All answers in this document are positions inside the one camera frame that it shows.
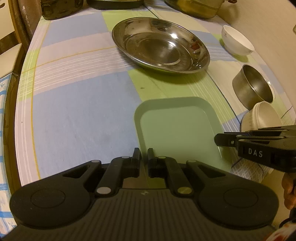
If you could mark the green rectangular plastic tray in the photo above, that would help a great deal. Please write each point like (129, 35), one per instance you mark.
(182, 128)

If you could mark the white ceramic bowl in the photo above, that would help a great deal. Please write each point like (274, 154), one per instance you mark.
(235, 42)

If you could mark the right hand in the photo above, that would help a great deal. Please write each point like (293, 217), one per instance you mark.
(289, 191)

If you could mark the checkered pastel tablecloth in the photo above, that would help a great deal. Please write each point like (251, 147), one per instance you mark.
(78, 93)

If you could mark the stainless steel bowl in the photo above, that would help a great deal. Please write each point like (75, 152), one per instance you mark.
(251, 87)

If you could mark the large stainless steel plate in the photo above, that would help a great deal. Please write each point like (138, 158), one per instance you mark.
(161, 45)

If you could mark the stainless steel kettle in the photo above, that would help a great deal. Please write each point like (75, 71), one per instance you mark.
(115, 4)

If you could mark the cooking oil bottle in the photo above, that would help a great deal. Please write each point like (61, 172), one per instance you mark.
(56, 9)

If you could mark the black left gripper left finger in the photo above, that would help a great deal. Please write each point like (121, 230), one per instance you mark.
(135, 162)

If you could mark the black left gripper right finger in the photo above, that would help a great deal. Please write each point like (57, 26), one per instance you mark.
(151, 163)

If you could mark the stainless steel steamer pot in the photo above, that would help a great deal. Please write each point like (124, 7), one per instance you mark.
(203, 9)

